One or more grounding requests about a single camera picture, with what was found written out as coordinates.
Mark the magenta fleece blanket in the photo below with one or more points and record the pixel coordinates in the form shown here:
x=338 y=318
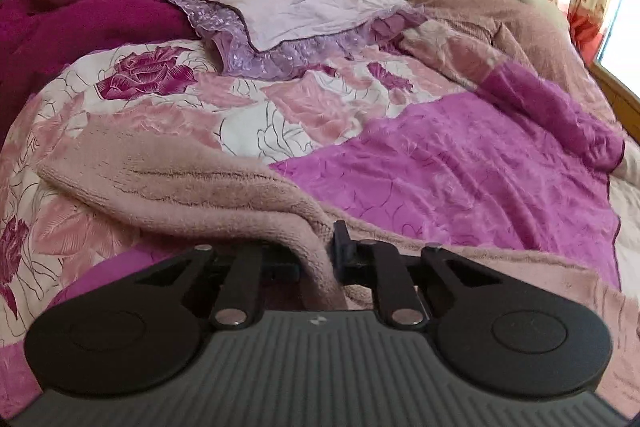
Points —
x=39 y=38

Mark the white plush toy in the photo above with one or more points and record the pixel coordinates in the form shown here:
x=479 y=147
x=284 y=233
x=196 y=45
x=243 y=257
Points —
x=550 y=11

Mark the pink floral quilt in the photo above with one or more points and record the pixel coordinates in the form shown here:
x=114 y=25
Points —
x=445 y=139

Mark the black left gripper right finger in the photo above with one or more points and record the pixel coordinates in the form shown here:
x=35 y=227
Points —
x=498 y=333

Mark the pink knitted sweater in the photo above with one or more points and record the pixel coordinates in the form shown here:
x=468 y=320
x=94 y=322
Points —
x=174 y=186

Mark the lilac ruffled pillow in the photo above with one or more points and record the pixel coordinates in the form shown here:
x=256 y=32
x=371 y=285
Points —
x=280 y=39

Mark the dusty pink blanket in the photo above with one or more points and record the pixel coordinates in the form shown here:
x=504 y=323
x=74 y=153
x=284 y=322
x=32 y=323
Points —
x=525 y=35

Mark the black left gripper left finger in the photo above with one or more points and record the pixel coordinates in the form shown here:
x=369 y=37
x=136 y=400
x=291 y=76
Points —
x=132 y=335

